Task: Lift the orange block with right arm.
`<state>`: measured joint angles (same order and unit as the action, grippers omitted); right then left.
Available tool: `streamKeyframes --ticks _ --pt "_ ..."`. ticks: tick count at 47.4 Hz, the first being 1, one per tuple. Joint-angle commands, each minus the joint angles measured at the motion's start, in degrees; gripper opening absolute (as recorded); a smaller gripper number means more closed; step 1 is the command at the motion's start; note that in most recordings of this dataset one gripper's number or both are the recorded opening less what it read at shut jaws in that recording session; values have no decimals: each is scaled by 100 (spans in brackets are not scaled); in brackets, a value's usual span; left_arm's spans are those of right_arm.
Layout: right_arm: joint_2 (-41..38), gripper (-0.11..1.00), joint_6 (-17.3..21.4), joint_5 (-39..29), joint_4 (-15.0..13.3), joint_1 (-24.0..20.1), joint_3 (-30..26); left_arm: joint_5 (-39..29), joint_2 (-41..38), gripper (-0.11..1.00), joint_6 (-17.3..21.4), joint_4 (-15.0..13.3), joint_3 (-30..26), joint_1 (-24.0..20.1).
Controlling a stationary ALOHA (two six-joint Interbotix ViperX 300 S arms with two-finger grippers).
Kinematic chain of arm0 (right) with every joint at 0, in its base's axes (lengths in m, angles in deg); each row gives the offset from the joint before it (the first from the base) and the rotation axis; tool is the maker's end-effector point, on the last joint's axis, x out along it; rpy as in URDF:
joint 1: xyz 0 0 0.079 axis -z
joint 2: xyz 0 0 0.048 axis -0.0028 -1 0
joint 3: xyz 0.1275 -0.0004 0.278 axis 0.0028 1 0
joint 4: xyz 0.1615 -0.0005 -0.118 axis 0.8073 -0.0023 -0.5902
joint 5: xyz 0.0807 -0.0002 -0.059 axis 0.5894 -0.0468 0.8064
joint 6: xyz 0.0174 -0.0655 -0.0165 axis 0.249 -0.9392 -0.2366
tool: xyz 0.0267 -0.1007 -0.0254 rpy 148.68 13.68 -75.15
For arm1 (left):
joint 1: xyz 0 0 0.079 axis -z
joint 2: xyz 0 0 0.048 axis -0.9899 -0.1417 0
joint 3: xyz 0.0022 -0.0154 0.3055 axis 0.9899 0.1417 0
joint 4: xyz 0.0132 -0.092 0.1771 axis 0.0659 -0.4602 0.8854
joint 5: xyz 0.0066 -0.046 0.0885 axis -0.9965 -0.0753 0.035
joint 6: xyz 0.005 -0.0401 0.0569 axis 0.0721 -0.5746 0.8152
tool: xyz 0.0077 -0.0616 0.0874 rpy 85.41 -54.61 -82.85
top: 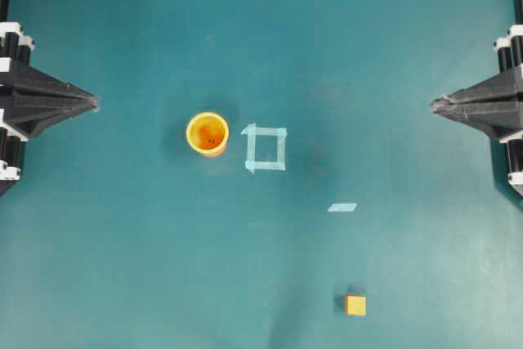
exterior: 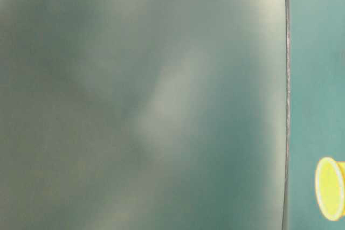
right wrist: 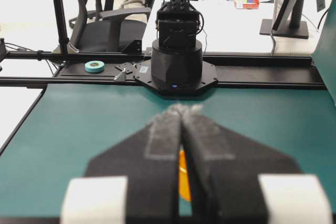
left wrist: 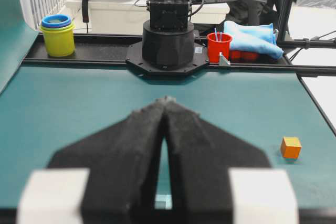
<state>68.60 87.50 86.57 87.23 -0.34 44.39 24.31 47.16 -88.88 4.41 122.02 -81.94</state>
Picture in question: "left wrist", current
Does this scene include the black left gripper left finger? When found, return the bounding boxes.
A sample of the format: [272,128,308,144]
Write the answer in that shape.
[16,100,166,224]

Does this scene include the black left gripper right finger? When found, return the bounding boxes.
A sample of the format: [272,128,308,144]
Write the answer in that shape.
[163,98,300,224]

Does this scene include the orange cube block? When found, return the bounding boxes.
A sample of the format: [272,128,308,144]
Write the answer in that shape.
[280,136,302,159]

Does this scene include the red cups under cloth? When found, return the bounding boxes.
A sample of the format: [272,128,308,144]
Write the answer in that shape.
[229,50,259,62]

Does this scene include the red plastic cup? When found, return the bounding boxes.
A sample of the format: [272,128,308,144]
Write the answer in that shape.
[207,33,233,63]

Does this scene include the light blue cloth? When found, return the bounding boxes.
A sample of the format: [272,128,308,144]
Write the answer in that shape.
[224,20,283,60]

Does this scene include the yellow-green plastic cup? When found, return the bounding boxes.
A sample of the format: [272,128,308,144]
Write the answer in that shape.
[40,23,75,57]

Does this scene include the white storage box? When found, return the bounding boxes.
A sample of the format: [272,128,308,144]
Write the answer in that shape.
[65,0,230,35]

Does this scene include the blue nested cup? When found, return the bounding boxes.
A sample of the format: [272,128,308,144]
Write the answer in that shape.
[41,14,71,28]

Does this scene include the metal corner bracket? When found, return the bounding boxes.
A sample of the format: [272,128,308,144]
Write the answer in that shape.
[218,52,231,66]

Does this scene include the black aluminium rail frame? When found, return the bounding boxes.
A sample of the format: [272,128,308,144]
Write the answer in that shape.
[23,34,335,77]

